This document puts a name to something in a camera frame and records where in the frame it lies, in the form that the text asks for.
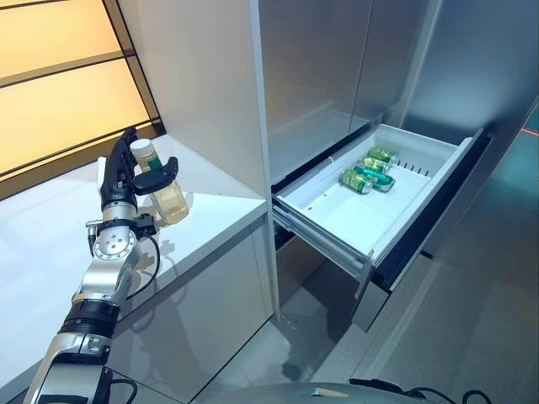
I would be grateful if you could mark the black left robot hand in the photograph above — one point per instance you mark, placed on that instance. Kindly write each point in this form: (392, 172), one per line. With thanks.
(118, 185)

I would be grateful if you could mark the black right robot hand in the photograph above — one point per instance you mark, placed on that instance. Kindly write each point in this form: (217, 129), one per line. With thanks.
(379, 384)

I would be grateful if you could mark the clear tea bottle white cap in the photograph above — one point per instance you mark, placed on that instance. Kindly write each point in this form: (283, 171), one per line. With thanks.
(172, 202)

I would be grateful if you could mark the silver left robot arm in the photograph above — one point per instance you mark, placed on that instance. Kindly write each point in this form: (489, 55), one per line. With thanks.
(109, 252)

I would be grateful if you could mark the white fridge drawer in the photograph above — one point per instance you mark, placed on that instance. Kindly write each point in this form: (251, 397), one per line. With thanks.
(349, 206)

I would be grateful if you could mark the silver fridge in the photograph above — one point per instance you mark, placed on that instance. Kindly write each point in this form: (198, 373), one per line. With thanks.
(311, 63)

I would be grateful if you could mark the grey robot torso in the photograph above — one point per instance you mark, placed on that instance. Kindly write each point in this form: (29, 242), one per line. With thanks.
(316, 393)

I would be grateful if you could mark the tall white cabinet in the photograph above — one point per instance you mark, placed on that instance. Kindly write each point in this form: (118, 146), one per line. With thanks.
(202, 84)

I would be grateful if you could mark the dark green drink can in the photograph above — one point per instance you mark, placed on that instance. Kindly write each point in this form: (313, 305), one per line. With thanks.
(381, 180)

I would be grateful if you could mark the light green drink can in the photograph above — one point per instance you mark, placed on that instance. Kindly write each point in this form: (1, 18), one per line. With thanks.
(382, 155)
(375, 163)
(354, 180)

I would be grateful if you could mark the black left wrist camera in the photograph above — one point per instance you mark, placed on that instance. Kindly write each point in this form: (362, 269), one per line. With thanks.
(145, 225)

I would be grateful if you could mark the orange lit window dark frame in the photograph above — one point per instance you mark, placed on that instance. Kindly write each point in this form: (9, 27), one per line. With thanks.
(50, 105)

